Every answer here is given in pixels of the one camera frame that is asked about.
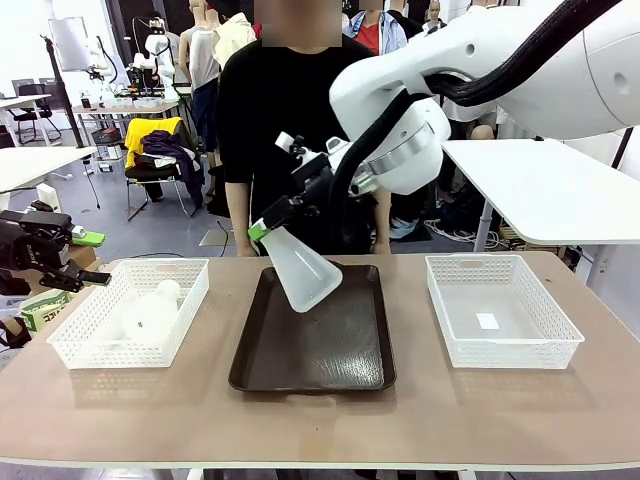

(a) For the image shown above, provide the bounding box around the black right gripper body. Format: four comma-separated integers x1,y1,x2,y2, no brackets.
291,163,347,217

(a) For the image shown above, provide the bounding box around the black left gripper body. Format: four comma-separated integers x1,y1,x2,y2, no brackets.
0,208,77,275

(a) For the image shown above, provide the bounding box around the translucent plastic conical flask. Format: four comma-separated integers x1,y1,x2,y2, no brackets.
121,279,183,347
258,224,344,315

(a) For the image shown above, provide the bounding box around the person left forearm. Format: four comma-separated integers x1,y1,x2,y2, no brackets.
371,192,394,246

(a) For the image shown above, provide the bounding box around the person right forearm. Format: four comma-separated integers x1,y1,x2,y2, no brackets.
224,180,257,246

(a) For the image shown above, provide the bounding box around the green white cardboard box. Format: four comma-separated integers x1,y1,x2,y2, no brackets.
19,288,77,334

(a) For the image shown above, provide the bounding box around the white perforated plastic basket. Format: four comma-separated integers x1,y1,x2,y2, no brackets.
424,253,586,370
45,257,211,370

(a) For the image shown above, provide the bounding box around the white background table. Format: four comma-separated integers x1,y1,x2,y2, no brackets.
0,145,99,194

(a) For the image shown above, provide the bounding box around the person torso black shirt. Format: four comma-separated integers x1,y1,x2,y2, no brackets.
216,34,386,257

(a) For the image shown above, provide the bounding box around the dark purple garment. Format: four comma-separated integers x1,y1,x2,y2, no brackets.
141,129,206,211

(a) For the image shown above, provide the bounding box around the yellow cloth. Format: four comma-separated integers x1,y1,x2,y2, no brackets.
123,116,184,170

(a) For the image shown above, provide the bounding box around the black office chair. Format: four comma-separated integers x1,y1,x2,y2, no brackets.
8,78,62,146

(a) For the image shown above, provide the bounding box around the dark brown plastic tray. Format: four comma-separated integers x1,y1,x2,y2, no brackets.
228,258,398,404

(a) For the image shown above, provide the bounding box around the black tripod stand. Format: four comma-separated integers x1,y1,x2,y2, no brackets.
39,34,86,150

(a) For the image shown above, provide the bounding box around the mannequin with white shirt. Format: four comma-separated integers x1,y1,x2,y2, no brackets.
441,98,509,142

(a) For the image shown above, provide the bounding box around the mannequin with cream jacket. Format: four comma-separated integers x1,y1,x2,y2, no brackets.
213,9,259,71

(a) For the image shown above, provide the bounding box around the mannequin with white tank top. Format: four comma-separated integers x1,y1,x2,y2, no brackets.
178,0,222,169

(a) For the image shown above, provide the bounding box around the white board panel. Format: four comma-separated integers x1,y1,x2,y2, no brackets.
47,16,92,73

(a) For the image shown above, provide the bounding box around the white humanoid robot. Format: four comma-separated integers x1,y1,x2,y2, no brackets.
131,16,177,90

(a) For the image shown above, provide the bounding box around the white side table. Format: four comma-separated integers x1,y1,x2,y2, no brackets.
441,138,640,247

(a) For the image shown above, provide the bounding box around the black slanted stand pole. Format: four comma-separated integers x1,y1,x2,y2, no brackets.
611,128,633,171

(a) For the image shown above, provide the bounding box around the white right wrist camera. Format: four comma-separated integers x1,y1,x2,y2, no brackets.
274,131,351,172

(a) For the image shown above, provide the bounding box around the black right arm cable sleeve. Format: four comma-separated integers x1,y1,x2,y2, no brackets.
331,0,622,254

